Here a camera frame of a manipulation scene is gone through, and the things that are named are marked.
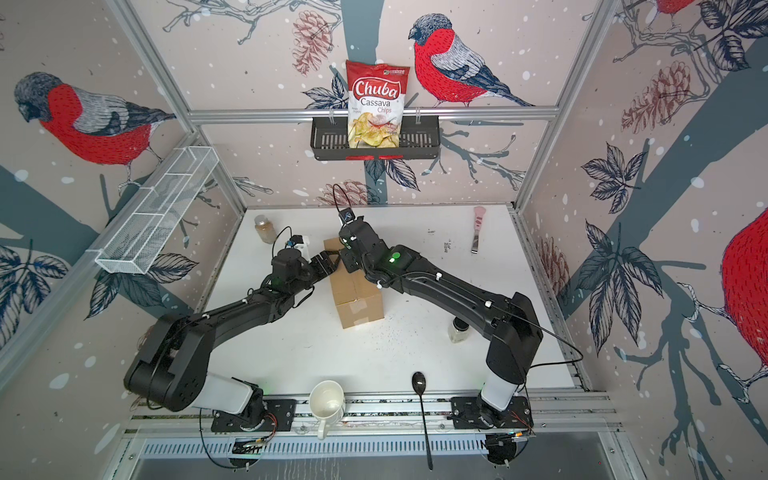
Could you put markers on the black lid glass jar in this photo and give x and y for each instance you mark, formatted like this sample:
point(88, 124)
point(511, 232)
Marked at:
point(458, 331)

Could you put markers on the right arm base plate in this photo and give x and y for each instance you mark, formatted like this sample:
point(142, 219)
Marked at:
point(467, 413)

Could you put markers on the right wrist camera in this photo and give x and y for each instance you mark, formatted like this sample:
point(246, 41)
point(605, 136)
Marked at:
point(346, 215)

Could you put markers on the brown cardboard express box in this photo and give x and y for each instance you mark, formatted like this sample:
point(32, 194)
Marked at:
point(357, 300)

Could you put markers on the Chuba cassava chips bag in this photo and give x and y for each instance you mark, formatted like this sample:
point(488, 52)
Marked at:
point(376, 102)

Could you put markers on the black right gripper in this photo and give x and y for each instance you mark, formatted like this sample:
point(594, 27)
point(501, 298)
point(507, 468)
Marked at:
point(351, 255)

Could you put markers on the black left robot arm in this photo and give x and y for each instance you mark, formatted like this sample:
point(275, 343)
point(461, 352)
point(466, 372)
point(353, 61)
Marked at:
point(171, 368)

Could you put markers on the black wire wall basket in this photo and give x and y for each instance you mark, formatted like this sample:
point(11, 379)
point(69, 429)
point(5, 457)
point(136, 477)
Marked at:
point(414, 138)

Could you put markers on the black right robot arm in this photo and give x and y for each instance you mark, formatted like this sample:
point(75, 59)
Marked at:
point(509, 323)

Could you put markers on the aluminium front rail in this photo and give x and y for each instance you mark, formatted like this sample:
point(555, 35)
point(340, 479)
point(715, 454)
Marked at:
point(552, 411)

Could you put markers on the black long spoon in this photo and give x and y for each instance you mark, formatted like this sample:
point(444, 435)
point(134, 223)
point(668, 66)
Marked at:
point(418, 382)

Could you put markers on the brown spice jar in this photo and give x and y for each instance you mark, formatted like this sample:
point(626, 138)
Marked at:
point(265, 229)

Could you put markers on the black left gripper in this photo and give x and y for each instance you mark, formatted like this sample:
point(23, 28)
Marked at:
point(317, 263)

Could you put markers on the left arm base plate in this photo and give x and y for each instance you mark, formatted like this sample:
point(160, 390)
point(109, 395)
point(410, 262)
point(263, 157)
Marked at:
point(262, 415)

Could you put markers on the cream ceramic mug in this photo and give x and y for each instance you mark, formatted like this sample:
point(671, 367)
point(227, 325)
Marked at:
point(327, 405)

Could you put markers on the white wire mesh shelf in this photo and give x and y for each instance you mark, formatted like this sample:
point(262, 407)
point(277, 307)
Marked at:
point(141, 237)

